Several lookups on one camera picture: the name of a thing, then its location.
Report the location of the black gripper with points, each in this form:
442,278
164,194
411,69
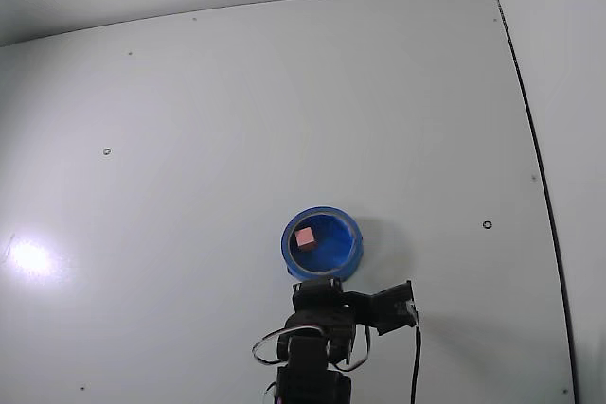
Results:
316,294

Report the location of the pink cube block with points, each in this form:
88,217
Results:
304,237

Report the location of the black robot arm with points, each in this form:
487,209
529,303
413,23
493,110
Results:
308,371

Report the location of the blue round bin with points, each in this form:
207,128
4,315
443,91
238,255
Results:
331,248

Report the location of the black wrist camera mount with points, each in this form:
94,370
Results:
388,309

